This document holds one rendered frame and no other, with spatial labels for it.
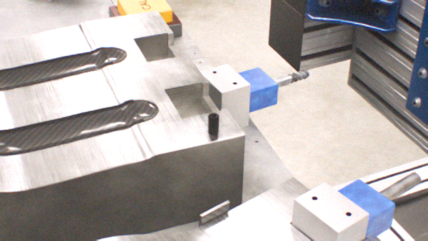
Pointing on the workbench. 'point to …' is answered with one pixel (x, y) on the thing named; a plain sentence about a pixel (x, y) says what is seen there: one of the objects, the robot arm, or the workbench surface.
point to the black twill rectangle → (214, 213)
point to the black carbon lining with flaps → (114, 113)
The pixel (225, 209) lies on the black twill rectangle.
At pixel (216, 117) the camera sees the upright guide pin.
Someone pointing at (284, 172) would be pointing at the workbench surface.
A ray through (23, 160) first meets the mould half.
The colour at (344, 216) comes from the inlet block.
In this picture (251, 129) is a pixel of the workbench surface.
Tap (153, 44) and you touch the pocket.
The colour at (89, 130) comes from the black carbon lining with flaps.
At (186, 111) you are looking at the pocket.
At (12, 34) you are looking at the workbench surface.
